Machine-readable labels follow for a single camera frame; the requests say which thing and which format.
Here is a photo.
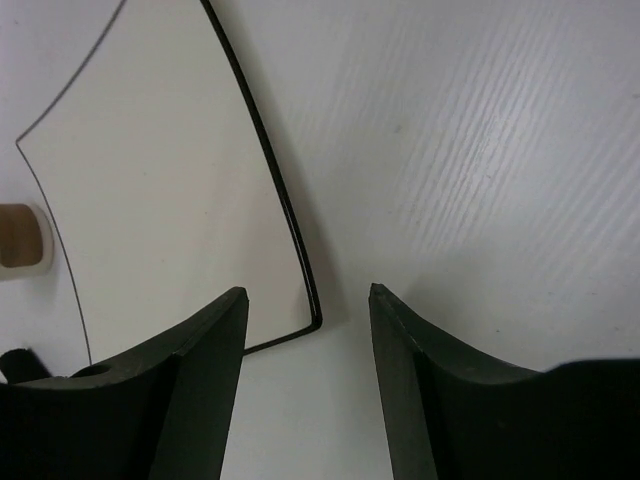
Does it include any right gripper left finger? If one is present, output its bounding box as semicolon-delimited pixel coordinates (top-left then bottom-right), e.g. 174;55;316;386
1;287;249;479

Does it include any white square plate black rim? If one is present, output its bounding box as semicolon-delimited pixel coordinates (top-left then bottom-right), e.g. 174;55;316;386
16;1;322;362

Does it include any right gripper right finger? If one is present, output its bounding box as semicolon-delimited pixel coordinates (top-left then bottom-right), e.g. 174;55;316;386
369;284;639;479

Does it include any white cup with brown band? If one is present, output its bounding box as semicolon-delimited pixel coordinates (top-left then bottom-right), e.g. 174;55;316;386
1;203;54;282

